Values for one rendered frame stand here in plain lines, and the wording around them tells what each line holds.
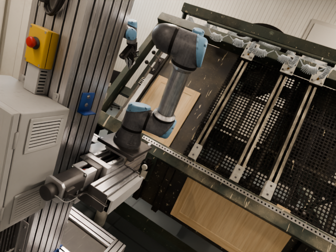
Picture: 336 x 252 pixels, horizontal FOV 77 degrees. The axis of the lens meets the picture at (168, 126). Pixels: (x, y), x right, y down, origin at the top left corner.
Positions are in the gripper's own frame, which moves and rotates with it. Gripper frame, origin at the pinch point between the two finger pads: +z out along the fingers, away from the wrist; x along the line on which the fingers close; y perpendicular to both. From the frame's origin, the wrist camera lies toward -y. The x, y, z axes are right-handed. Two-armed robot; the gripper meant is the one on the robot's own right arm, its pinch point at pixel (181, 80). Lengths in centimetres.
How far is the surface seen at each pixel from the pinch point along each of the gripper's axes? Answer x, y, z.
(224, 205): -74, -2, 80
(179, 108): 2.0, 15.6, 36.1
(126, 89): 57, 7, 47
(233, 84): -23, 50, 9
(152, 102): 24.8, 7.1, 40.8
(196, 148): -32, -5, 42
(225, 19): 36, 128, -12
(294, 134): -83, 42, 15
